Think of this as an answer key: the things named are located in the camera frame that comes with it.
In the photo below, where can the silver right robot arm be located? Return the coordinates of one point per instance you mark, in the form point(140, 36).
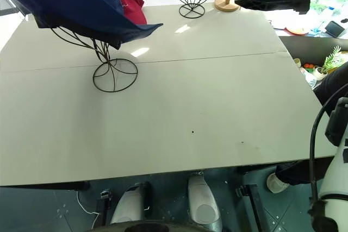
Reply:
point(337, 177)

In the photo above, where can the wooden mug stand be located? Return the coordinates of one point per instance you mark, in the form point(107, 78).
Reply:
point(227, 3)

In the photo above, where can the red baseball cap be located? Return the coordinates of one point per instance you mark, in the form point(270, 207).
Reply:
point(133, 5)

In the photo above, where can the navy blue baseball cap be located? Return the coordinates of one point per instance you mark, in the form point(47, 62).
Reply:
point(73, 1)

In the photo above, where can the orange plate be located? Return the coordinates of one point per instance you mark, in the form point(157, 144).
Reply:
point(297, 30)

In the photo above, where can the dark side table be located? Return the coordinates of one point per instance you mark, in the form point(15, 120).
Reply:
point(307, 48)

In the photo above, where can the dark tablet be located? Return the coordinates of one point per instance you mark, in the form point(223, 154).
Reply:
point(334, 28)

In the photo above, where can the small orange fruits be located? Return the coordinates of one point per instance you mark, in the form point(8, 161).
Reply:
point(308, 66)

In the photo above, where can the green plant in white pot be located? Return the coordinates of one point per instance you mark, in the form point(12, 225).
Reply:
point(327, 65)

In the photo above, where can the person's dark trouser leg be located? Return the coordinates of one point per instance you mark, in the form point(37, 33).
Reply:
point(333, 85)

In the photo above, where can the white shoe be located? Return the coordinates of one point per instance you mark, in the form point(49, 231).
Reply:
point(276, 184)

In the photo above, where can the black table leg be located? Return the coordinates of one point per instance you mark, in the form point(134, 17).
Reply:
point(253, 204)
point(105, 204)

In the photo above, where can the silver robot leg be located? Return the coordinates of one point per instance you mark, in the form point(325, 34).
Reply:
point(130, 202)
point(202, 202)

